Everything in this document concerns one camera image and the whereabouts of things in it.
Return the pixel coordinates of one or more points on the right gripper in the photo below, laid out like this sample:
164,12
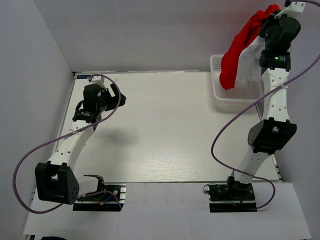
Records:
273,18

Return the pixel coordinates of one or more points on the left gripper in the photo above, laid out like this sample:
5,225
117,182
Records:
113,101

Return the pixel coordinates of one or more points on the white t shirt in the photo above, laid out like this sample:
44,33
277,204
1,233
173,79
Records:
248,62

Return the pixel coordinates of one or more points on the red t shirt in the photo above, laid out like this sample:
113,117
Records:
249,32

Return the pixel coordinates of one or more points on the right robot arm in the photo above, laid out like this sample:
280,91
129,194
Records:
267,59

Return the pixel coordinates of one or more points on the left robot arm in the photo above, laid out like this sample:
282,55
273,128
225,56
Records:
55,179

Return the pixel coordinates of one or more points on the blue label sticker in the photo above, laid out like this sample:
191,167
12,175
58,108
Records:
83,76

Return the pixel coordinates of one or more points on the white plastic basket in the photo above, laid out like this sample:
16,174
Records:
236,99

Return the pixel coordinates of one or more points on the dark blue object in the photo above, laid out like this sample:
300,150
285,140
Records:
52,238

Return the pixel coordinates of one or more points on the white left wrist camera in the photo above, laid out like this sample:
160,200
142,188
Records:
96,79

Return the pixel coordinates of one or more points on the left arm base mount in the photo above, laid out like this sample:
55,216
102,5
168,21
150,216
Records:
112,199

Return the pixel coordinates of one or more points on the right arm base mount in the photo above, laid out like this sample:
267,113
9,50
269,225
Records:
221,200

